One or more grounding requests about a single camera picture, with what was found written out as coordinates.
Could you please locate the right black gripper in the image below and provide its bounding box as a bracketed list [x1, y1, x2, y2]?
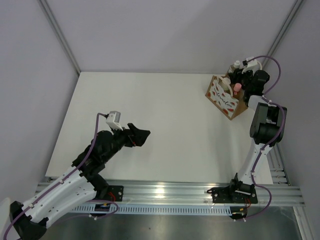
[229, 66, 254, 91]

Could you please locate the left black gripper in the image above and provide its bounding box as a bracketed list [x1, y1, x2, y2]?
[102, 122, 150, 162]

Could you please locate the orange bottle pink cap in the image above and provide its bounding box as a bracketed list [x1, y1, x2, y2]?
[233, 83, 242, 98]

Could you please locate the amber soap bottle white cap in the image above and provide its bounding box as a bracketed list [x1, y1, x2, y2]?
[228, 60, 245, 74]

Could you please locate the olive bottle beige cap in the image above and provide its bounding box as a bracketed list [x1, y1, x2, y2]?
[218, 76, 233, 95]

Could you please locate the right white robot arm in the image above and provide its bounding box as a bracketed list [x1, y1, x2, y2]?
[227, 70, 287, 203]

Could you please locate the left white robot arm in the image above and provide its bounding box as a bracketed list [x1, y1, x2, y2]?
[9, 123, 151, 240]

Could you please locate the watermelon canvas bag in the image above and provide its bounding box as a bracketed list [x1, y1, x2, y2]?
[205, 73, 248, 120]

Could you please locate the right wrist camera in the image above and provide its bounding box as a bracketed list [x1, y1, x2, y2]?
[241, 57, 263, 75]

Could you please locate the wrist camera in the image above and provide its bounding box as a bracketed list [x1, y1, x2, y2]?
[106, 111, 123, 131]
[241, 57, 263, 75]

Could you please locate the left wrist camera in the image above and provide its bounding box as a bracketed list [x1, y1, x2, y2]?
[106, 111, 123, 131]

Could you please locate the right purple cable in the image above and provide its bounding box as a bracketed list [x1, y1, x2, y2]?
[246, 55, 285, 176]

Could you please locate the purple cable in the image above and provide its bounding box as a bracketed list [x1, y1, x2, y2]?
[2, 112, 111, 238]
[246, 55, 285, 176]

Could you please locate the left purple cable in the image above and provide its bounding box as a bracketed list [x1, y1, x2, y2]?
[2, 112, 111, 238]

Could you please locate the white slotted cable duct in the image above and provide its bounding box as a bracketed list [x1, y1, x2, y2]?
[71, 203, 245, 216]

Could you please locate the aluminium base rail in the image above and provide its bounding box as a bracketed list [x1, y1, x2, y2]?
[107, 179, 305, 207]

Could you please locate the right aluminium frame post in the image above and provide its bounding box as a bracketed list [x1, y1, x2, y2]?
[267, 0, 306, 56]

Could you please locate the aluminium frame post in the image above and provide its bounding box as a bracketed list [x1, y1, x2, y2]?
[37, 0, 81, 76]
[267, 0, 306, 56]

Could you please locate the left aluminium frame post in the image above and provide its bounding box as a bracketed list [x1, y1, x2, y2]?
[37, 0, 81, 76]

